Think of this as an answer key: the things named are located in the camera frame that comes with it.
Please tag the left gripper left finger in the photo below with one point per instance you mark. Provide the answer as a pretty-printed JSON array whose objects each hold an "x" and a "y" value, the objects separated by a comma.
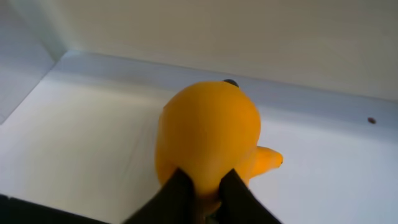
[{"x": 174, "y": 202}]

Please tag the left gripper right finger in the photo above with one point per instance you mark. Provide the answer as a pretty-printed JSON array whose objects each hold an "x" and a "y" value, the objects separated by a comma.
[{"x": 239, "y": 205}]

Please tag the orange rubber toy animal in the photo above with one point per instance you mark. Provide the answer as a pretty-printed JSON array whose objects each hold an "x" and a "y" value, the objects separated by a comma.
[{"x": 208, "y": 130}]

